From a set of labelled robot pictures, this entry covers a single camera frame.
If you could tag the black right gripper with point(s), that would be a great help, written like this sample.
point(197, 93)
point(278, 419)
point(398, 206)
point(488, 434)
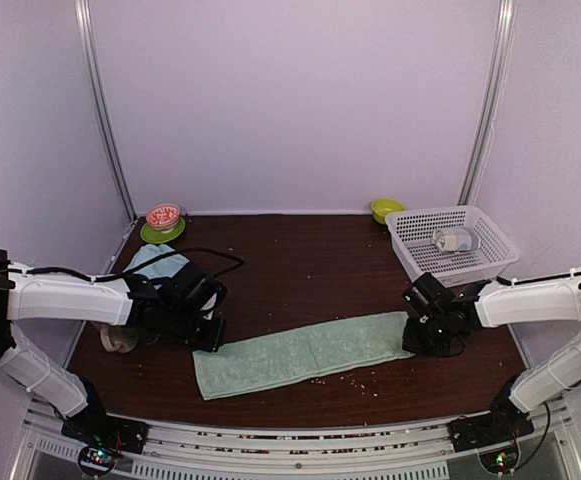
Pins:
point(411, 345)

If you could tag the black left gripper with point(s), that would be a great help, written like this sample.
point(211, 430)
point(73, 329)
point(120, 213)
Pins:
point(213, 339)

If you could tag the light blue towel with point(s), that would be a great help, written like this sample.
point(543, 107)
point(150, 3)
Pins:
point(163, 263)

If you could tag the white perforated plastic basket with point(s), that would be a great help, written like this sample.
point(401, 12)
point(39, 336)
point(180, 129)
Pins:
point(411, 232)

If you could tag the mint green panda towel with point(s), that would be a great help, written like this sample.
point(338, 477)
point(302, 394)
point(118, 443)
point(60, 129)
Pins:
point(289, 357)

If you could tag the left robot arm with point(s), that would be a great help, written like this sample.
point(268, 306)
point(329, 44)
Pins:
point(164, 294)

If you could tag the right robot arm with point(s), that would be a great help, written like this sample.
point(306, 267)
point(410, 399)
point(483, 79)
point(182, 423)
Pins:
point(441, 317)

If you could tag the beige printed mug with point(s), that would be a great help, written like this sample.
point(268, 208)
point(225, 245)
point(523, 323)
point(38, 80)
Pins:
point(118, 339)

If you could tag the rolled towel in basket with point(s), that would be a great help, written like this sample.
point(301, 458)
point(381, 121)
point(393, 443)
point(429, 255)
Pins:
point(455, 239)

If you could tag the green saucer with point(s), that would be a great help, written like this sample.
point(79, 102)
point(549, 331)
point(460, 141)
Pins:
point(152, 236)

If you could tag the red patterned small bowl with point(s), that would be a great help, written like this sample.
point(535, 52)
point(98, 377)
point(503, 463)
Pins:
point(164, 217)

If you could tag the lime green bowl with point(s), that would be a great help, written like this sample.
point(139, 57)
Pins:
point(382, 207)

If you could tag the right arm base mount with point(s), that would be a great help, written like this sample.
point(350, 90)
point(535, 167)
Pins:
point(494, 434)

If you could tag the front aluminium rail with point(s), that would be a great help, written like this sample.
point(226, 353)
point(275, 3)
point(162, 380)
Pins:
point(412, 450)

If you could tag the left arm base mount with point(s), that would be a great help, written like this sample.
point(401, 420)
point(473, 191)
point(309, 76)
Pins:
point(106, 438)

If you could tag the right aluminium corner post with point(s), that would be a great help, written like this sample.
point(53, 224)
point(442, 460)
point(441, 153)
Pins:
point(494, 91)

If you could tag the aluminium corner post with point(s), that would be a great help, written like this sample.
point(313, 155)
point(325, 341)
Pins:
point(102, 115)
point(494, 91)

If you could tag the left aluminium corner post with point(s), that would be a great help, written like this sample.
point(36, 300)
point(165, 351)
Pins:
point(102, 115)

